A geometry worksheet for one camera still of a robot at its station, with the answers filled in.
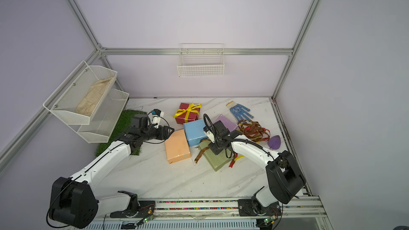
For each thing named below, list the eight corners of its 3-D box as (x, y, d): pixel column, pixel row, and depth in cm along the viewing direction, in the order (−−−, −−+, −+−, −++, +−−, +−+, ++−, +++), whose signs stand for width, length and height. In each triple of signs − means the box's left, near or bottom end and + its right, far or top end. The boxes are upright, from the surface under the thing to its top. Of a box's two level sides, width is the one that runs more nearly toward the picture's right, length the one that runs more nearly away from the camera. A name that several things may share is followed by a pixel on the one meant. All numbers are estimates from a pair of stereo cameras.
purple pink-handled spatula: (269, 149, 98) (271, 147, 95) (266, 138, 103) (268, 135, 100) (281, 149, 98) (283, 147, 95) (277, 138, 103) (279, 135, 100)
